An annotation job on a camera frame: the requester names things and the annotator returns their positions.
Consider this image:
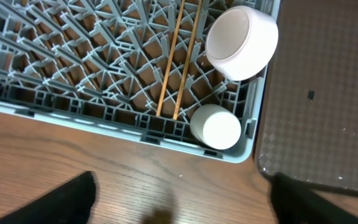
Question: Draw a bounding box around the grey plastic dish rack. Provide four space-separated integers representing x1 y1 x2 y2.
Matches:
0 0 266 163

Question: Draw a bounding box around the small black debris piece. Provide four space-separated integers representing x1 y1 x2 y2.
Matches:
307 90 315 101

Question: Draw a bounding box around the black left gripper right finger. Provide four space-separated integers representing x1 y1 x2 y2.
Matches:
270 172 358 224

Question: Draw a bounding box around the small white cup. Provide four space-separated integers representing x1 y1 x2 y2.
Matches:
190 104 241 150

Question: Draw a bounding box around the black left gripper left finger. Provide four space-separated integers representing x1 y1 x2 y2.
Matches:
0 171 97 224

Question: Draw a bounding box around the dark brown serving tray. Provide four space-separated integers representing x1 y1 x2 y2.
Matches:
255 0 358 196

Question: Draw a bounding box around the pink-white bowl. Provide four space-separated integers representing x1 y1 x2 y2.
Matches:
205 6 278 81

